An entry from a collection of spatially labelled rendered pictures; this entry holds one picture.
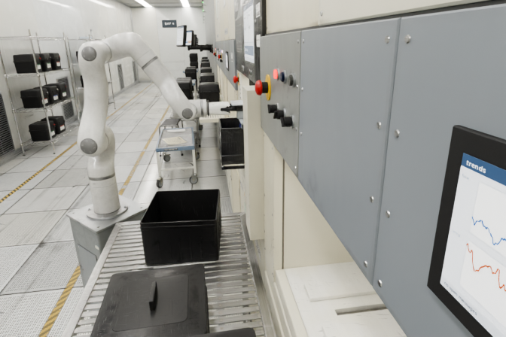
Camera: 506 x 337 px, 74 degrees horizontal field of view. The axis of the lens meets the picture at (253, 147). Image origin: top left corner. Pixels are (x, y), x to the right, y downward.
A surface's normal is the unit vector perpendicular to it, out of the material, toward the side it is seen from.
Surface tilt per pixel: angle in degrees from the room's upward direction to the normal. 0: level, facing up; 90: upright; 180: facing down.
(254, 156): 90
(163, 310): 0
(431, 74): 90
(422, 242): 90
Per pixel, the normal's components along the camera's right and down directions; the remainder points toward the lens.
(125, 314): -0.02, -0.95
